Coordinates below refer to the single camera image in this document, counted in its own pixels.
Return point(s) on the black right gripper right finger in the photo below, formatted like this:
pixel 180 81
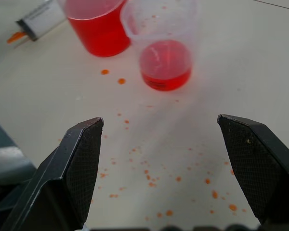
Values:
pixel 260 163

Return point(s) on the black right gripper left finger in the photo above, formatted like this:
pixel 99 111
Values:
pixel 69 168

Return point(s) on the large clear plastic cup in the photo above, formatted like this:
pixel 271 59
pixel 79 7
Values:
pixel 96 26

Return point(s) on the clear plastic syringe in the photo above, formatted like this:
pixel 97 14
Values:
pixel 39 20

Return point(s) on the small clear plastic cup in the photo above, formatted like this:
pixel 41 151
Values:
pixel 162 45

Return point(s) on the grey robot body part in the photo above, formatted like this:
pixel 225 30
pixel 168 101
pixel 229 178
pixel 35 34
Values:
pixel 7 168

